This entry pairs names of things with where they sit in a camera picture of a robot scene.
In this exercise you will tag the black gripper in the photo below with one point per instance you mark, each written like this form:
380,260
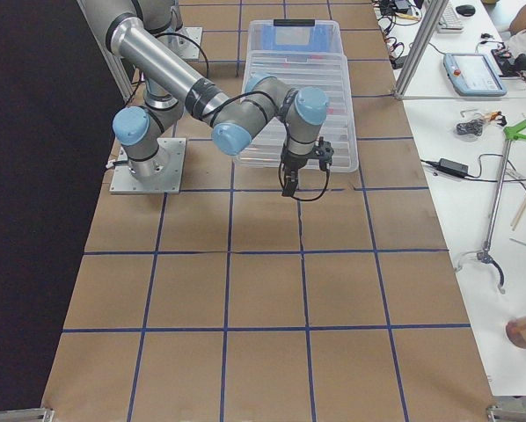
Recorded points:
294,161

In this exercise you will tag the clear ribbed box lid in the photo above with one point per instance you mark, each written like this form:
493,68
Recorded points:
323,78

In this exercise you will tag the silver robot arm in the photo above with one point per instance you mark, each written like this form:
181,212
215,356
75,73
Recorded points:
142,32
175,35

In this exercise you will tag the clear plastic storage box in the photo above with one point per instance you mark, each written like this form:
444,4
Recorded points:
323,38

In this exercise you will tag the teach pendant tablet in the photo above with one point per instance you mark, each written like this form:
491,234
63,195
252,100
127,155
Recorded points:
472,75

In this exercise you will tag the long reacher grabber tool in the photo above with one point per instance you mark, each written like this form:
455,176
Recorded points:
483,255

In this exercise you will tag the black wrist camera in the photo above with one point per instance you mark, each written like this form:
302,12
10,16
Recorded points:
323,153

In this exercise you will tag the black box latch handle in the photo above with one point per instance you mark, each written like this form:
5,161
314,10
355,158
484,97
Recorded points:
294,22

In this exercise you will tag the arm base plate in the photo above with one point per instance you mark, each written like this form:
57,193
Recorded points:
160,174
191,52

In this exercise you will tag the aluminium frame post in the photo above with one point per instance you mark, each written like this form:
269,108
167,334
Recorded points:
422,38

